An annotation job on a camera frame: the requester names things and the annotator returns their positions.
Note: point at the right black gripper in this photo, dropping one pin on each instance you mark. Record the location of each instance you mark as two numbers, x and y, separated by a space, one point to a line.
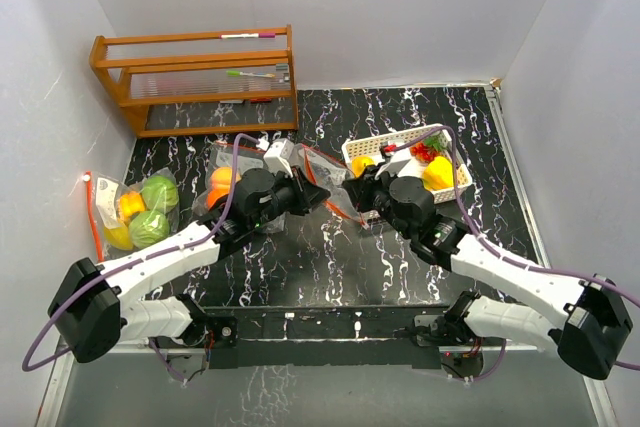
368 183

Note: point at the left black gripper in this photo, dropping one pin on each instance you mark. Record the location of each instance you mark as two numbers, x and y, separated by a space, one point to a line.
306 194

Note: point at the red cherry tomato bunch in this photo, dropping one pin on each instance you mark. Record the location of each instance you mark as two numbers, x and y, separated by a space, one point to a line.
427 150

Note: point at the yellow banana bunch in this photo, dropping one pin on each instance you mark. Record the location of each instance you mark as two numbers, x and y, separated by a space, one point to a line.
438 175

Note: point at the orange fruit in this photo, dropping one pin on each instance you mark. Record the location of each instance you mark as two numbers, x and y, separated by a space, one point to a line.
222 178

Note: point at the light green cabbage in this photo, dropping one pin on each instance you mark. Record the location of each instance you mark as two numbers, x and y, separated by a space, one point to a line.
160 193

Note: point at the dark green cabbage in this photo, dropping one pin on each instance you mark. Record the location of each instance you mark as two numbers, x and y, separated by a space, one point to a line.
148 228

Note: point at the yellow bell pepper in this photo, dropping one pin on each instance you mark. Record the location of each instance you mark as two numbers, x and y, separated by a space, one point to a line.
129 205

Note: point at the clear red zip bag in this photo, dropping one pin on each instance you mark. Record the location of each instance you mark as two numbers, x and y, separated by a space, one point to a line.
110 234

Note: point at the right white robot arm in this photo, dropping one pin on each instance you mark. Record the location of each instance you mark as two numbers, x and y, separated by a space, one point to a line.
583 319

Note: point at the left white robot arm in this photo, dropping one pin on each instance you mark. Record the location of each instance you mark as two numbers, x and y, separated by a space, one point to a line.
98 306

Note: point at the white plastic basket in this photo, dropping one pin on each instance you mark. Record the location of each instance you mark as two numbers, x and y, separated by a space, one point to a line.
371 146

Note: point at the wooden orange shelf rack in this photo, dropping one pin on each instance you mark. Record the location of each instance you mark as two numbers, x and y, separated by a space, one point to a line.
145 75

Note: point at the green marker pen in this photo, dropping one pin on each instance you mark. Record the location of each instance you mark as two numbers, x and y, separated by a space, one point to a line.
237 73

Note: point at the pink white marker pen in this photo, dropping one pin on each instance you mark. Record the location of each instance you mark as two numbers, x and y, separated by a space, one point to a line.
250 35

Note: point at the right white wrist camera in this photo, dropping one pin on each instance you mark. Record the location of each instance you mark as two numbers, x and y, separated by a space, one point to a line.
395 158

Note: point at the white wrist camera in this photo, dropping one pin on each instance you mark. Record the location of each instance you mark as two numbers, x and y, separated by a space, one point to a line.
395 158
277 155

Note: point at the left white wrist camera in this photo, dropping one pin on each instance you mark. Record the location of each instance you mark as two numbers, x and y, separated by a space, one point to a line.
277 155

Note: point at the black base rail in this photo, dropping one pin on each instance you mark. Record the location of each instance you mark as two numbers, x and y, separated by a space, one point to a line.
232 338

